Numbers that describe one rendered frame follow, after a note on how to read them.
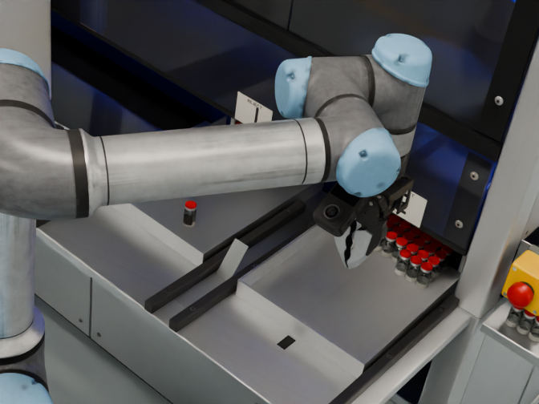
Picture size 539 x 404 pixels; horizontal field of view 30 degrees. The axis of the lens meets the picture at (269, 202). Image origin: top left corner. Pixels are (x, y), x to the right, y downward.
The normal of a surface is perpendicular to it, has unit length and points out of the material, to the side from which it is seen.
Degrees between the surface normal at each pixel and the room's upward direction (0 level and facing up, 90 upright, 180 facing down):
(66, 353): 0
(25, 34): 90
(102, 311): 90
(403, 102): 90
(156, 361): 90
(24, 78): 27
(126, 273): 0
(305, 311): 0
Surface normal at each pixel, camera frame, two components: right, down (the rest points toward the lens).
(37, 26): 0.82, 0.43
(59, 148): 0.17, -0.54
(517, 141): -0.64, 0.41
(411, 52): 0.12, -0.79
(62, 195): 0.15, 0.49
